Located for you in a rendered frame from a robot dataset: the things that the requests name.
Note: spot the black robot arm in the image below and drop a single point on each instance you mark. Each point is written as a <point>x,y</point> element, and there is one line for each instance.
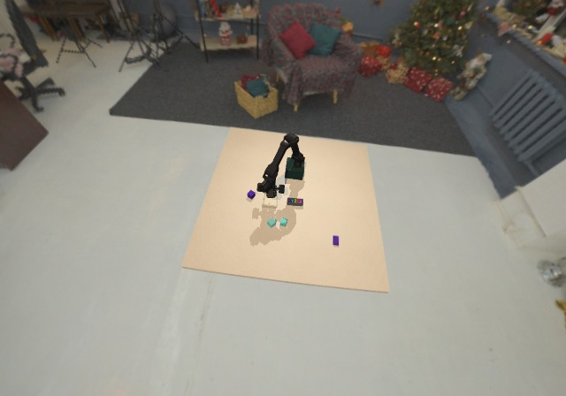
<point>273,168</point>

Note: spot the beige open-top tray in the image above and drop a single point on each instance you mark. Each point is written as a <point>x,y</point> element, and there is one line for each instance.
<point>270,203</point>

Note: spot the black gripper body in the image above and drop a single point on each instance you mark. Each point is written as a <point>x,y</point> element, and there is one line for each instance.
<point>281,188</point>

